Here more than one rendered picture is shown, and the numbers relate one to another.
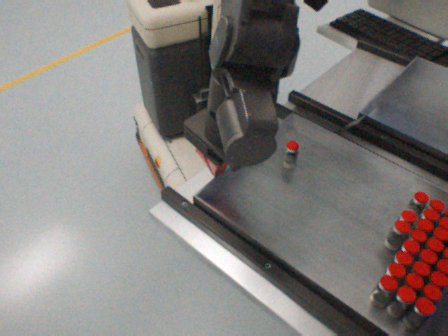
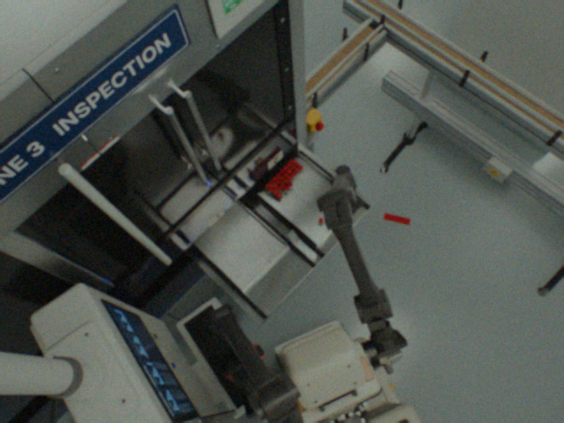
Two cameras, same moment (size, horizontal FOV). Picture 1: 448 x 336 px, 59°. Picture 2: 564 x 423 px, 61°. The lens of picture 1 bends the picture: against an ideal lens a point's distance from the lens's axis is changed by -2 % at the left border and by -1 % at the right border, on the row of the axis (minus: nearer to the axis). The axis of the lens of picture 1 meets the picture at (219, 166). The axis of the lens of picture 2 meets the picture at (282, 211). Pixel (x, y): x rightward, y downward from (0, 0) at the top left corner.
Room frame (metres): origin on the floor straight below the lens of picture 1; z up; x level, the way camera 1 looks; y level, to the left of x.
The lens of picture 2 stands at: (1.13, -0.15, 2.78)
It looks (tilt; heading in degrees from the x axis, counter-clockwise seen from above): 69 degrees down; 191
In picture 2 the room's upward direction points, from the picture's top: 10 degrees counter-clockwise
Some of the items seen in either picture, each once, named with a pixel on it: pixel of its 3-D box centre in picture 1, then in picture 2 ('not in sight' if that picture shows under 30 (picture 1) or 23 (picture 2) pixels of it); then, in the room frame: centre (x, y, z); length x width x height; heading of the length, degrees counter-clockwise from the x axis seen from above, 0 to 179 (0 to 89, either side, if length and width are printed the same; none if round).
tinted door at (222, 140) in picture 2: not in sight; (242, 105); (0.29, -0.37, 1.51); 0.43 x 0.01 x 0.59; 138
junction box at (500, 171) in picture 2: not in sight; (497, 169); (0.03, 0.79, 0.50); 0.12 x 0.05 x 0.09; 48
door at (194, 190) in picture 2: not in sight; (134, 204); (0.63, -0.67, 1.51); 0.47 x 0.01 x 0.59; 138
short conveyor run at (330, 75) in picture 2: not in sight; (330, 70); (-0.27, -0.07, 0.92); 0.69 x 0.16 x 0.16; 138
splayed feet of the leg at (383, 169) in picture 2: not in sight; (407, 141); (-0.37, 0.44, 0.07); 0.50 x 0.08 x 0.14; 138
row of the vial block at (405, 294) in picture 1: (425, 259); (285, 178); (0.27, -0.27, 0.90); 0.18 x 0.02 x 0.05; 139
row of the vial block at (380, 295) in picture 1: (409, 249); (288, 181); (0.29, -0.26, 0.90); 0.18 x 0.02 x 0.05; 139
